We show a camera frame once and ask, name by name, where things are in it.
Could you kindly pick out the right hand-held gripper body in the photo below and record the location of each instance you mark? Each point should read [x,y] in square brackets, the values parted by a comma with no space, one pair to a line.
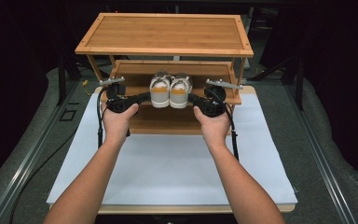
[213,104]

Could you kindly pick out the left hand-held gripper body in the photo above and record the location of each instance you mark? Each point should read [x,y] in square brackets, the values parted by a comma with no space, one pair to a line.
[119,101]

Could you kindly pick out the beige white sneaker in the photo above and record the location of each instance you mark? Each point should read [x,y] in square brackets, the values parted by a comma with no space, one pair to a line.
[179,95]
[160,93]

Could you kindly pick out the three-tier wooden shoe rack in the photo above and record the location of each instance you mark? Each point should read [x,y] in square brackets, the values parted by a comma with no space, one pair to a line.
[167,32]

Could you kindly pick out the person's left hand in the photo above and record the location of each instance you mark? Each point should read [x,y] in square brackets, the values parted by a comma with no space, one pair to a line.
[118,124]

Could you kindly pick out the person's right hand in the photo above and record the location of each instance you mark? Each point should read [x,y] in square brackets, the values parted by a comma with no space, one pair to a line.
[214,127]

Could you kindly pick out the small yellow object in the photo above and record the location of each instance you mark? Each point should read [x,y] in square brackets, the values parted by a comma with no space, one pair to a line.
[85,83]

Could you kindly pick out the black metal stand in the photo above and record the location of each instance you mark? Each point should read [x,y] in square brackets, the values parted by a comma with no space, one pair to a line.
[299,84]
[62,81]

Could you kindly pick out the white table mat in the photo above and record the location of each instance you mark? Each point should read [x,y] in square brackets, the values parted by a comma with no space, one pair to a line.
[167,174]

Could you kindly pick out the metal floor rail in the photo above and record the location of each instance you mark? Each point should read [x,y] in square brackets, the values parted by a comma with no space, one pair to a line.
[28,161]
[320,149]

